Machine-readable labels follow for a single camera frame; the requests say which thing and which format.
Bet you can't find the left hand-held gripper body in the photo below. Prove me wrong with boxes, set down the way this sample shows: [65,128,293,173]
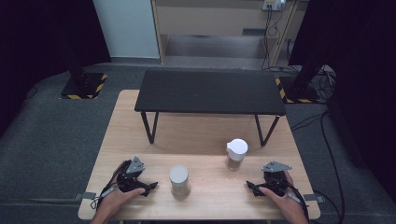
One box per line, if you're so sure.
[115,156,149,193]

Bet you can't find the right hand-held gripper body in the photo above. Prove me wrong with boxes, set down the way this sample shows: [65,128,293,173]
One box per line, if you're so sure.
[261,160,293,198]

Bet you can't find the black shelf with metal legs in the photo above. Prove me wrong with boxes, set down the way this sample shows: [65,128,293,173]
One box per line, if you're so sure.
[134,68,287,147]

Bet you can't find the person's right hand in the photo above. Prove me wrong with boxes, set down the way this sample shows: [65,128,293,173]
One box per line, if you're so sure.
[259,170,304,218]

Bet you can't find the person's left hand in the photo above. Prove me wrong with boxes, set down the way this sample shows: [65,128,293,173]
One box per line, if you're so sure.
[96,187,147,218]

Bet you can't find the black stand with striped base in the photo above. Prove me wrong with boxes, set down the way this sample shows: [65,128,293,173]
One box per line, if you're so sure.
[275,0,335,105]
[59,0,109,101]

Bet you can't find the black curtain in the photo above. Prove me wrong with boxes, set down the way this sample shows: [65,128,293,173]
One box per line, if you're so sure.
[0,0,112,139]
[288,0,396,195]

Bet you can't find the white partition panel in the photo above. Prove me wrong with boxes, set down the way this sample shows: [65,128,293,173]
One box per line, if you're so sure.
[92,0,161,60]

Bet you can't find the white power strip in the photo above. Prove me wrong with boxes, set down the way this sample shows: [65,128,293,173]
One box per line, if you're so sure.
[262,0,287,12]

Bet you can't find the left hand-held gripper cable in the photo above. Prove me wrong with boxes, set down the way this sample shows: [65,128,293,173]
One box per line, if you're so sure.
[90,160,132,210]

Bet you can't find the hand-held gripper cable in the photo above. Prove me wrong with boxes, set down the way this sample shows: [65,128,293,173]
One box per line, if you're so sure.
[90,160,132,210]
[284,178,311,220]

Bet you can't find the right hand-held gripper cable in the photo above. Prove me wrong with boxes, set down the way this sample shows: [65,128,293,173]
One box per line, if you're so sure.
[284,178,311,220]

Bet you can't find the grey table bracket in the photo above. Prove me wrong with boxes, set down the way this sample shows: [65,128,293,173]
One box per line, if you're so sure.
[74,191,97,201]
[303,192,326,203]

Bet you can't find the black floor cable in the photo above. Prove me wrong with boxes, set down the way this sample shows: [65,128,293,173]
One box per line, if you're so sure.
[290,109,347,224]

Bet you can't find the bundle of black cables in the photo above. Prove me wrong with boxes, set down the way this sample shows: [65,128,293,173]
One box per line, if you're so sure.
[312,64,338,102]

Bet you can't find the black cable from power strip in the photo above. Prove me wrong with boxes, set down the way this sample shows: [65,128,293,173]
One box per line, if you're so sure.
[261,8,283,72]

